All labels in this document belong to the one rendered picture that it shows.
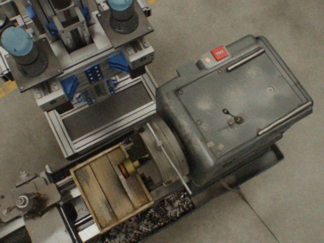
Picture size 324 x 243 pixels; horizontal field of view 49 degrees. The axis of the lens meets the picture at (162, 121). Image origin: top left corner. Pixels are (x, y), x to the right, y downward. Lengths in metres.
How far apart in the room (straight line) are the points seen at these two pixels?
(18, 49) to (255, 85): 1.04
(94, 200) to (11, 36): 0.86
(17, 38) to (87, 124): 1.18
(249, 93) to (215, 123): 0.21
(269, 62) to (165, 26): 1.69
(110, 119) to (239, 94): 1.30
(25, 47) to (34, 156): 1.44
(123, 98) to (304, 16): 1.81
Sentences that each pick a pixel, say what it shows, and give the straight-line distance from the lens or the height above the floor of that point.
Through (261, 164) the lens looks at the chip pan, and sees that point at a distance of 2.28.
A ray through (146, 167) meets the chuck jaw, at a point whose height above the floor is 1.11.
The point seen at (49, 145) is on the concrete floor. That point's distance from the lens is 2.92.
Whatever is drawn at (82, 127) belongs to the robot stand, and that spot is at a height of 0.21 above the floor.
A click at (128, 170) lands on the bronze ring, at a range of 1.61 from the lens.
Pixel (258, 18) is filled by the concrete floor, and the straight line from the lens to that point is 3.40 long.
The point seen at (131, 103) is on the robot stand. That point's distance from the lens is 2.68.
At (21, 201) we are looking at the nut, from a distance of 1.63.
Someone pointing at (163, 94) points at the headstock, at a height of 1.24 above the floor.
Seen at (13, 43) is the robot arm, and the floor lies 1.39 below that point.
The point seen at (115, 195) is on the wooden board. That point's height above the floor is 0.89.
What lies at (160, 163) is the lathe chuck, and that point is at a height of 1.22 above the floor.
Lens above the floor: 2.69
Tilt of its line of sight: 71 degrees down
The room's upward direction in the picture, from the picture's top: straight up
